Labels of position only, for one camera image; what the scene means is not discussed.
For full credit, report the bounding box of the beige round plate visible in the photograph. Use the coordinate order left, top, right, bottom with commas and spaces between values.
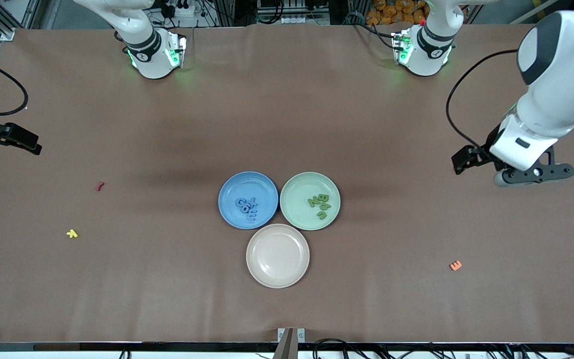
246, 223, 310, 289

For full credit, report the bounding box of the blue round plate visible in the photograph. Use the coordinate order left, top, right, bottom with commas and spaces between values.
218, 171, 279, 230

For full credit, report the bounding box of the silver metal bracket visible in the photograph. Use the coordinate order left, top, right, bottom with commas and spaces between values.
277, 327, 306, 345

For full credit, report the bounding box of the grey metal post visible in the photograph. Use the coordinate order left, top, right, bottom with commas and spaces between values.
272, 328, 295, 359

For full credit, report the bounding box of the green round plate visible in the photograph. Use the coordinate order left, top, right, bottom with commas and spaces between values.
280, 172, 341, 231

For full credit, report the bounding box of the brown table cover sheet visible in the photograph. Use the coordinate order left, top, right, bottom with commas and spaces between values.
0, 22, 574, 345

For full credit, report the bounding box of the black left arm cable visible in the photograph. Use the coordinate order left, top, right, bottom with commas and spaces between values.
445, 49, 519, 149

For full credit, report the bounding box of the bag of orange items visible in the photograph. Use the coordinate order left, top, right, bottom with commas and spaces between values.
366, 0, 428, 26

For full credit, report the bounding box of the aluminium frame profile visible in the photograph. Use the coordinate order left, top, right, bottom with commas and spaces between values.
0, 0, 16, 41

